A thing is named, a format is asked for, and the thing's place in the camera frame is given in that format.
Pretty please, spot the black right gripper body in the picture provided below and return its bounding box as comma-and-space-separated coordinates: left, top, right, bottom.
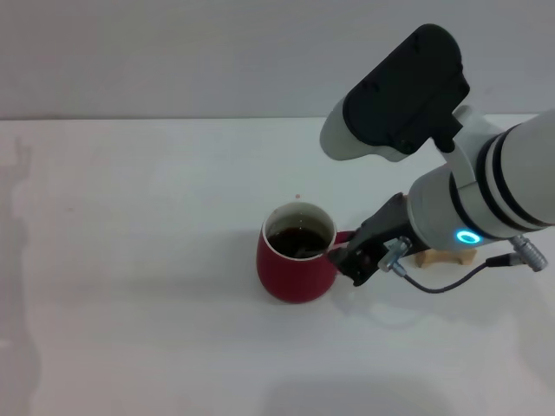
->
358, 192, 425, 259

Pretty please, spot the pink handled metal spoon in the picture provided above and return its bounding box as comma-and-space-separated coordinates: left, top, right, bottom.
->
297, 243, 333, 257

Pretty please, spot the red ceramic cup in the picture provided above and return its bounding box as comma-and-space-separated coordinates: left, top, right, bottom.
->
255, 201, 356, 304

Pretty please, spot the light wooden bridge block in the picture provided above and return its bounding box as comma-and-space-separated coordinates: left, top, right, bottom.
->
414, 247, 477, 269

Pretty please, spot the dark coffee liquid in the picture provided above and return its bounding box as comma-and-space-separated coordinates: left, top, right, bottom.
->
266, 226, 330, 259

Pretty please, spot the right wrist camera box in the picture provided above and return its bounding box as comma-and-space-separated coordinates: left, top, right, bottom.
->
319, 23, 472, 165

